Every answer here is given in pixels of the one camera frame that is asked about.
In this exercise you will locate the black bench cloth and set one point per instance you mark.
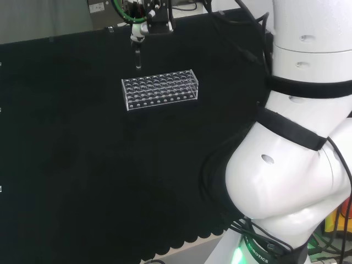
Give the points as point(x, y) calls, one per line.
point(110, 165)

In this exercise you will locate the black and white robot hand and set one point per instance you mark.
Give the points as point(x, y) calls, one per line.
point(160, 19)

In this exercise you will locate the clear glass test tube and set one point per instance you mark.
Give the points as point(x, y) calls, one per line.
point(138, 59)

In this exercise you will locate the clear plastic test tube rack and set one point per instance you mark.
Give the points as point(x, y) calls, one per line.
point(160, 89)

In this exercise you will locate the grey metal cabinet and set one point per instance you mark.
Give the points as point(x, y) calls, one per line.
point(101, 13)

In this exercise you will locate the yellow emergency stop button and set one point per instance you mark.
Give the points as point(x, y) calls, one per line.
point(334, 224)

